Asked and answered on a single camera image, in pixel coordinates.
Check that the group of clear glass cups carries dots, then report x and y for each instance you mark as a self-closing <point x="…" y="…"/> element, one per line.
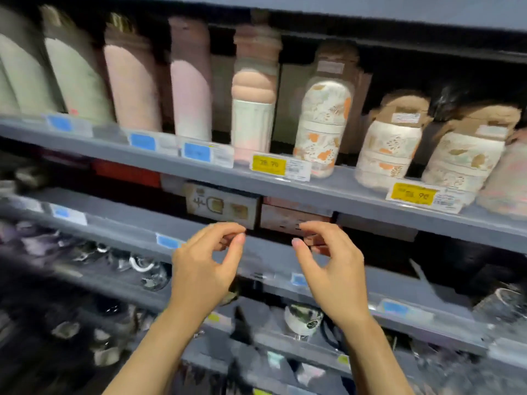
<point x="103" y="259"/>

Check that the tall floral print bottle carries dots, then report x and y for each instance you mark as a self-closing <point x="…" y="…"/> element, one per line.
<point x="325" y="119"/>

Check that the white cup with dark print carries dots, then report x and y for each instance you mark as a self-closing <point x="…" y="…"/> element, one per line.
<point x="302" y="318"/>

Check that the beige printed box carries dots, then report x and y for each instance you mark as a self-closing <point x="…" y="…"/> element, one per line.
<point x="222" y="205"/>

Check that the person's left forearm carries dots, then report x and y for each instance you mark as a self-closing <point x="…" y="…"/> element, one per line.
<point x="158" y="353"/>

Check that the pink cardboard box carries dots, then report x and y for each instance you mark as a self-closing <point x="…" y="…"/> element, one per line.
<point x="284" y="215"/>

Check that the person's right forearm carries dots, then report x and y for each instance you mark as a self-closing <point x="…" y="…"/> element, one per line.
<point x="376" y="362"/>

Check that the blue price label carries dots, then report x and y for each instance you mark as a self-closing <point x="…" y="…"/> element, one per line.
<point x="166" y="241"/>
<point x="61" y="212"/>
<point x="395" y="308"/>
<point x="61" y="124"/>
<point x="144" y="141"/>
<point x="298" y="279"/>
<point x="197" y="152"/>

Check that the grey overhead shelf board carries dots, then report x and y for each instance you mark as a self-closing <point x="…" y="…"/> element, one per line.
<point x="370" y="8"/>

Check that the pale green tall bottle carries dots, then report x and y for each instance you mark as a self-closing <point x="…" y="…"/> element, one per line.
<point x="74" y="73"/>
<point x="20" y="73"/>

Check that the grey bottle shelf board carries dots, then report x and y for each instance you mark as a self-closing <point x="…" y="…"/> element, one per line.
<point x="341" y="193"/>

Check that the short floral print bottle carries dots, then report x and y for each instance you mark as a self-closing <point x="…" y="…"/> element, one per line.
<point x="465" y="156"/>
<point x="389" y="148"/>

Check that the small yellow price label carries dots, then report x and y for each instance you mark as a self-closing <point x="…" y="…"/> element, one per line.
<point x="213" y="318"/>
<point x="343" y="360"/>

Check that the pink and green ribbed bottle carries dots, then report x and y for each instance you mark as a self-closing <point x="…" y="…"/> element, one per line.
<point x="253" y="106"/>

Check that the person's right thumb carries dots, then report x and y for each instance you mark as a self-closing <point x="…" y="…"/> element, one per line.
<point x="303" y="259"/>

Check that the grey box shelf board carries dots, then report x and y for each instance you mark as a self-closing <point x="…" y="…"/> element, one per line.
<point x="123" y="226"/>

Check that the red box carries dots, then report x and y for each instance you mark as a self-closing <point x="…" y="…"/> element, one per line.
<point x="127" y="173"/>

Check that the grey cardboard box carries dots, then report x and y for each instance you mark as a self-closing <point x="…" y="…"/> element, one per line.
<point x="376" y="228"/>

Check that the person's right hand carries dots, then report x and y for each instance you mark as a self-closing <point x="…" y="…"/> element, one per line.
<point x="334" y="279"/>

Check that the person's left hand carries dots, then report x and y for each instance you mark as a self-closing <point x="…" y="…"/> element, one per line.
<point x="197" y="279"/>

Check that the grey cup shelf board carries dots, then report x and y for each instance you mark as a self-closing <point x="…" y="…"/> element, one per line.
<point x="230" y="349"/>

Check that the person's left thumb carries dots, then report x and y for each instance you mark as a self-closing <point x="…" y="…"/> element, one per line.
<point x="235" y="252"/>

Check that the pink tall bottle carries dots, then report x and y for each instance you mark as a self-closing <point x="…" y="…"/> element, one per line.
<point x="191" y="86"/>
<point x="131" y="82"/>

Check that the pink patterned bottle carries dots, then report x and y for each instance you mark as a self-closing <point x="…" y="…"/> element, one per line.
<point x="504" y="180"/>

